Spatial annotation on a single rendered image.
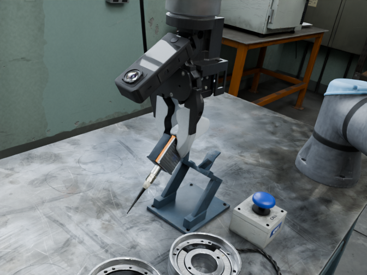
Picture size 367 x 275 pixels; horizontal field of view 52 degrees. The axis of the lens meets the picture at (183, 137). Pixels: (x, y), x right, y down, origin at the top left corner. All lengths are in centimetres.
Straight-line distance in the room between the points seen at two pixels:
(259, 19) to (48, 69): 139
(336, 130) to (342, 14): 342
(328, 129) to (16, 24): 162
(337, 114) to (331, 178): 15
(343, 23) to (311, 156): 340
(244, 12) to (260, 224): 221
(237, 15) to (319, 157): 196
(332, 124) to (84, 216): 55
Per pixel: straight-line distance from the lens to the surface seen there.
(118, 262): 55
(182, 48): 51
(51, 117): 237
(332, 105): 88
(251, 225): 66
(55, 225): 66
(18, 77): 217
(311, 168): 92
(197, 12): 51
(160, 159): 56
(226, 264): 58
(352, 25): 423
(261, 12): 267
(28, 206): 71
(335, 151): 90
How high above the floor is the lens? 123
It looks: 26 degrees down
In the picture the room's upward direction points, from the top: 9 degrees clockwise
